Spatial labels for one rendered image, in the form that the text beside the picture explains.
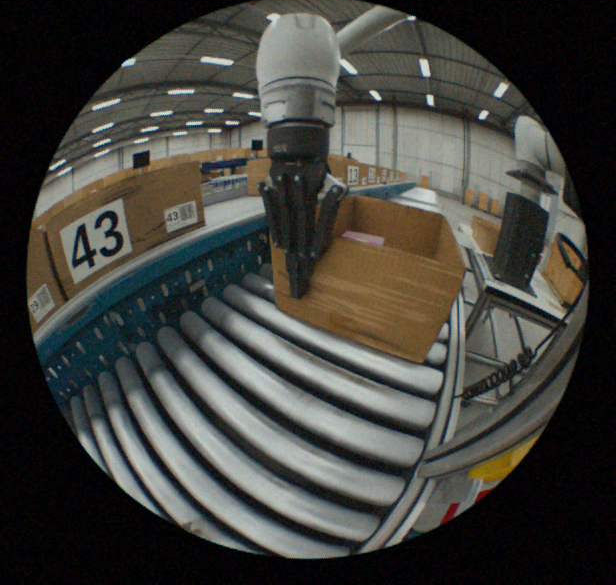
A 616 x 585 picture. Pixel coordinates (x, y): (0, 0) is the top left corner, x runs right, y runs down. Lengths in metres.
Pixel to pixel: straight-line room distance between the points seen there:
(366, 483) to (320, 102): 0.41
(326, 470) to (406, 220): 0.61
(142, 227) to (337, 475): 0.51
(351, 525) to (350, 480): 0.07
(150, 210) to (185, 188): 0.09
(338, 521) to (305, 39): 0.51
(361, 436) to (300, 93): 0.39
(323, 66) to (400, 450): 0.45
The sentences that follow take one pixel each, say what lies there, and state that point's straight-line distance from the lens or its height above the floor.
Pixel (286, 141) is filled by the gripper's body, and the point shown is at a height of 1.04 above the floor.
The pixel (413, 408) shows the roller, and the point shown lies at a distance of 0.31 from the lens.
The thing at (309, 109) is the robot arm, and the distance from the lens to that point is 0.23.
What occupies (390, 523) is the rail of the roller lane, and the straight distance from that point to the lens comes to 0.29.
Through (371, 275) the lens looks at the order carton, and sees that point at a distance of 0.27.
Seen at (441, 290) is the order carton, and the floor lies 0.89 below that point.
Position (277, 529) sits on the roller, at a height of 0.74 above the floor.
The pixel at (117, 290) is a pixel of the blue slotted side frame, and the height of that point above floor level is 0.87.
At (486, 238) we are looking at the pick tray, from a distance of 1.09.
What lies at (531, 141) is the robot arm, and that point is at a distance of 0.92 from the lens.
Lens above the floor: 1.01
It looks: 31 degrees down
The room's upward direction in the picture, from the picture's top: straight up
